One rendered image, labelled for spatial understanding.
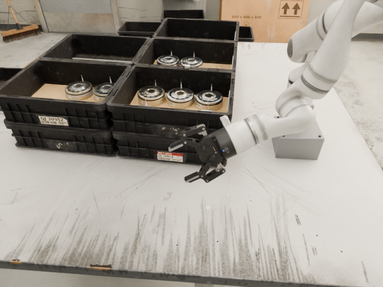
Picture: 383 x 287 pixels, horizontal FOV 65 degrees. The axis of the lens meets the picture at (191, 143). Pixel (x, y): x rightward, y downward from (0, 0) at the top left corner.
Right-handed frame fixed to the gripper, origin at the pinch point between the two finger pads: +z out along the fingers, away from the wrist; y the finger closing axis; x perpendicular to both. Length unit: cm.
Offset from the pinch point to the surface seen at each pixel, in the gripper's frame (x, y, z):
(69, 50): 85, -41, 33
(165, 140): 25.6, 0.9, 3.9
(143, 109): 23.2, -12.1, 5.2
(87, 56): 89, -35, 28
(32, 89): 55, -32, 46
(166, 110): 21.5, -8.9, -1.1
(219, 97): 40.3, -0.6, -19.0
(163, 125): 24.2, -4.2, 2.0
